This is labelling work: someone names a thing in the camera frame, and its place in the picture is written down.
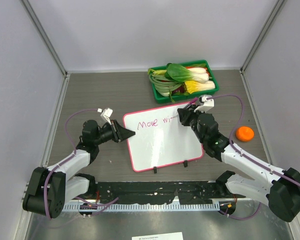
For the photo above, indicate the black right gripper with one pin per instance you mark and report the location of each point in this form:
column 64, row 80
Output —
column 186, row 114

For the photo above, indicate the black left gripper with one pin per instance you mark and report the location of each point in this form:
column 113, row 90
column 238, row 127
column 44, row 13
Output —
column 119, row 133

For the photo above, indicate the magenta capped whiteboard marker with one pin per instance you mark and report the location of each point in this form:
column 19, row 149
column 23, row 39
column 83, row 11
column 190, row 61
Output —
column 191, row 103

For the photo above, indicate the pink framed whiteboard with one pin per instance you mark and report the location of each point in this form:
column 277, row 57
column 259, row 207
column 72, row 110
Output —
column 160, row 140

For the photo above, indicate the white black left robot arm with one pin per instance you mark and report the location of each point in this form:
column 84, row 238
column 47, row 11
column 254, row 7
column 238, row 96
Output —
column 50, row 188

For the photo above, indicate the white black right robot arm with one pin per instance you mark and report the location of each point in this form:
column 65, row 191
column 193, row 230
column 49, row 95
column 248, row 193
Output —
column 273, row 186

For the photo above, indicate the yellow leaf cabbage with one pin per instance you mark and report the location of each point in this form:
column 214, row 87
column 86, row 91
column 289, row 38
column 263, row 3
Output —
column 195, row 86

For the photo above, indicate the green long beans bundle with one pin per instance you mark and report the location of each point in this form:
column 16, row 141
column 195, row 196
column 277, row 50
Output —
column 163, row 83

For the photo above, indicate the green bok choy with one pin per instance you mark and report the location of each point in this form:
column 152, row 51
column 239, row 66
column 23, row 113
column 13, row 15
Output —
column 180, row 74

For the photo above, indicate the red chili pepper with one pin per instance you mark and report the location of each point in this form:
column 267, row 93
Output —
column 198, row 70

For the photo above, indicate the orange ball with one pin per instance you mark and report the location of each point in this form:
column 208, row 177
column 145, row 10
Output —
column 244, row 133

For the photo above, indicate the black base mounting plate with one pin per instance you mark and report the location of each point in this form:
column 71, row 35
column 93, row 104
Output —
column 161, row 192

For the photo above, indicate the white paper label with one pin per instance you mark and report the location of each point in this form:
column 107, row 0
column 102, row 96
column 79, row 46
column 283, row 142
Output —
column 163, row 236

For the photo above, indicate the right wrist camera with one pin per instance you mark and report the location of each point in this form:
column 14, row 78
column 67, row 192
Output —
column 206, row 103

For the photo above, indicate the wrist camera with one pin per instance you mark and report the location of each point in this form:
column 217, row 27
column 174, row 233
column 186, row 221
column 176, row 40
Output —
column 206, row 103
column 105, row 114

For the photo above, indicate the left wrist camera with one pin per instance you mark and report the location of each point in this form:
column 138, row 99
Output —
column 105, row 114

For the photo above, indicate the grey slotted cable duct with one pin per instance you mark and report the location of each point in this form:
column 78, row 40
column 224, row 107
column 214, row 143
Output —
column 175, row 206

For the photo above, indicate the right aluminium frame post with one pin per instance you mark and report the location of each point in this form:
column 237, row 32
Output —
column 274, row 13

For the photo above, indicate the aluminium frame post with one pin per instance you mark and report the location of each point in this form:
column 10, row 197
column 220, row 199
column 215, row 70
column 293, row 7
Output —
column 274, row 13
column 42, row 33

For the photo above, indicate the left aluminium frame post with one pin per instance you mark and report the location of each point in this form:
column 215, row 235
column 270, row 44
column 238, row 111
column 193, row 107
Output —
column 42, row 33

